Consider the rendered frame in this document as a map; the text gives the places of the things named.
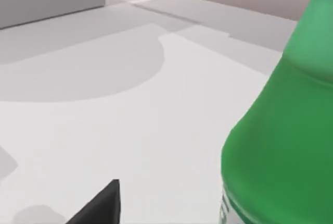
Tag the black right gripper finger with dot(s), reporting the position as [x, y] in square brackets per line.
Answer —
[104, 205]

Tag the green bottle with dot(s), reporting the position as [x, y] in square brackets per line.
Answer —
[283, 130]

